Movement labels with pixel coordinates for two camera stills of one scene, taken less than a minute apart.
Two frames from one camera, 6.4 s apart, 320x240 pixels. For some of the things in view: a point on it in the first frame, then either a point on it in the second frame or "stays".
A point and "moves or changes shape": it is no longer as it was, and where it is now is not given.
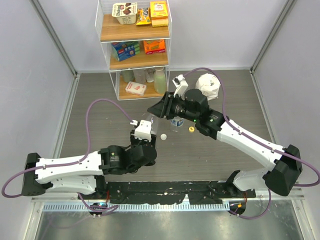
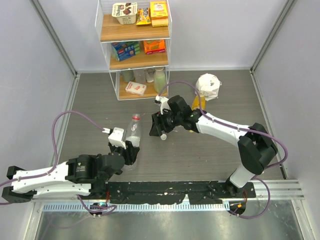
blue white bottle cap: x=163 y=136 stays
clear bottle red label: x=154 y=127 moves or changes shape
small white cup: x=149 y=74 stays
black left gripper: x=134 y=140 to x=131 y=152
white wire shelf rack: x=135 y=35 stays
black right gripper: x=163 y=109 to x=158 y=118
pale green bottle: x=160 y=80 stays
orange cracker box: x=155 y=46 stays
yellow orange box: x=159 y=13 stays
